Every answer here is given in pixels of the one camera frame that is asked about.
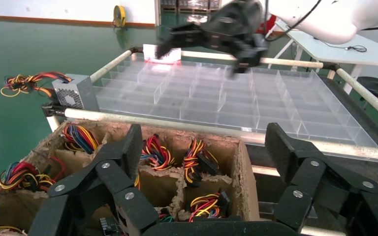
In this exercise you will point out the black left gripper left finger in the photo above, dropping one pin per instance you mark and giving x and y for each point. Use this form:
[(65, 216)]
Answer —
[(88, 195)]

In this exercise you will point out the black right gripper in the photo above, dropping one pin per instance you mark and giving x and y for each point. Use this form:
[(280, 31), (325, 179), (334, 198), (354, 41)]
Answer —
[(238, 29)]

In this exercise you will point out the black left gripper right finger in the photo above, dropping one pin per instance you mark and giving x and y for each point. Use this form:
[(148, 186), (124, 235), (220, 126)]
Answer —
[(326, 192)]

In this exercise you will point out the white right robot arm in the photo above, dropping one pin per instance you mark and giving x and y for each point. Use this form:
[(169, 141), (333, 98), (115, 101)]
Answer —
[(332, 19)]

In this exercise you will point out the clear acrylic divided tray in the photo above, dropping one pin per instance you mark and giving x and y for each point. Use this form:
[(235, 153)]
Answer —
[(241, 97)]

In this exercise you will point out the red background item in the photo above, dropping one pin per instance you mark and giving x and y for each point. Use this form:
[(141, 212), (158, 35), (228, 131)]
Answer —
[(271, 29)]

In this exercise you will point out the brown divided cardboard box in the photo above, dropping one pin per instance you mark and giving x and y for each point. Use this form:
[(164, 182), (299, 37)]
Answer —
[(246, 182)]

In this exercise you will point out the yellow round floor fan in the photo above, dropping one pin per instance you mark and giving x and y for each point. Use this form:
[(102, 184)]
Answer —
[(119, 16)]

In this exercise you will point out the white background table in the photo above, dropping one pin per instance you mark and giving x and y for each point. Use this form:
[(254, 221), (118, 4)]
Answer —
[(371, 55)]

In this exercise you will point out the white pipe frame cart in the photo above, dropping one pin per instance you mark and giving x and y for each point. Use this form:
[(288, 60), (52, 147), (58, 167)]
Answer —
[(176, 126)]

